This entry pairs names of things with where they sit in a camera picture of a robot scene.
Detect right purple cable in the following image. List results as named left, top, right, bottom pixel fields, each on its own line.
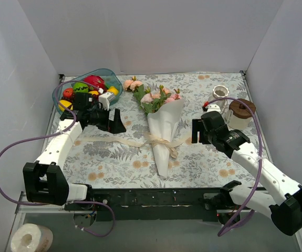
left=207, top=97, right=263, bottom=237

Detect white ribbed vase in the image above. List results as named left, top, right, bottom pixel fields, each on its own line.
left=207, top=85, right=229, bottom=114

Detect cream ribbon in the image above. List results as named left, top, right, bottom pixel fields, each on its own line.
left=80, top=132, right=191, bottom=159

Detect floral table mat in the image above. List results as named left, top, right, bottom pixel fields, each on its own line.
left=63, top=72, right=255, bottom=188

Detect pale pink rose stem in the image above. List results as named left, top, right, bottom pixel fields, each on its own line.
left=133, top=85, right=162, bottom=115

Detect dark red grapes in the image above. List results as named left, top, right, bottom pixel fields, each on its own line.
left=61, top=93, right=75, bottom=103

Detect red dragon fruit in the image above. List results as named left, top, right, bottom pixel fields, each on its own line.
left=83, top=75, right=106, bottom=91

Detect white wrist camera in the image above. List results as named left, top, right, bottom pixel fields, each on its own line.
left=98, top=92, right=116, bottom=110
left=202, top=101, right=221, bottom=113

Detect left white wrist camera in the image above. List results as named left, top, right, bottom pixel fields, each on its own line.
left=98, top=92, right=116, bottom=110

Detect jar with brown lid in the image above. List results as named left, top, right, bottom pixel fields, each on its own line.
left=225, top=101, right=252, bottom=130

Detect white wrapping paper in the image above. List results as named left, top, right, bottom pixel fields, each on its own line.
left=147, top=99, right=185, bottom=179

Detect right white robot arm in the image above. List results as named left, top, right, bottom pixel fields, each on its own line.
left=192, top=111, right=302, bottom=236

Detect yellow pear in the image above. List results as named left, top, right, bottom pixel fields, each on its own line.
left=107, top=86, right=119, bottom=96

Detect purple cable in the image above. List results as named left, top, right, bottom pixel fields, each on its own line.
left=207, top=97, right=263, bottom=237
left=0, top=80, right=116, bottom=238

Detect green apple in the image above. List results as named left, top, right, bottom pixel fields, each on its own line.
left=73, top=82, right=89, bottom=93

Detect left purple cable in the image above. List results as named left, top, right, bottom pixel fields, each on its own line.
left=0, top=80, right=116, bottom=238

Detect red apple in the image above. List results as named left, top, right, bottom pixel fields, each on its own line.
left=63, top=88, right=74, bottom=96

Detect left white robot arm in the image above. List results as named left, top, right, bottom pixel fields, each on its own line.
left=23, top=92, right=126, bottom=210

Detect white tissue roll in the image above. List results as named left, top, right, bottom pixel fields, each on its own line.
left=11, top=223, right=53, bottom=252

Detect yellow lemon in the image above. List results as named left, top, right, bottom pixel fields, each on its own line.
left=89, top=90, right=99, bottom=96

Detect yellow mango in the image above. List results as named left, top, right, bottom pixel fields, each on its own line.
left=58, top=100, right=73, bottom=112

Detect peach rose stem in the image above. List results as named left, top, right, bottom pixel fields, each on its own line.
left=123, top=76, right=142, bottom=92

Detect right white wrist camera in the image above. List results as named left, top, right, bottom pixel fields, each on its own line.
left=202, top=101, right=221, bottom=113

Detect teal plastic fruit basket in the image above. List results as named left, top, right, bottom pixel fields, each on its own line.
left=57, top=68, right=123, bottom=109

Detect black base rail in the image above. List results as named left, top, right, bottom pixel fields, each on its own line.
left=64, top=187, right=242, bottom=223

